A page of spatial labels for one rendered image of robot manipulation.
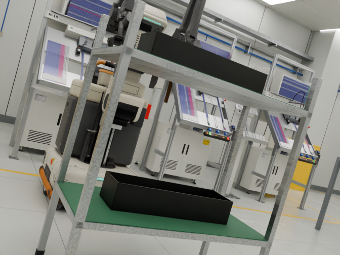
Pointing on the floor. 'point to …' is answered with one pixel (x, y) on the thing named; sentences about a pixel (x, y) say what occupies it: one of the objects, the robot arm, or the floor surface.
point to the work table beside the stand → (328, 194)
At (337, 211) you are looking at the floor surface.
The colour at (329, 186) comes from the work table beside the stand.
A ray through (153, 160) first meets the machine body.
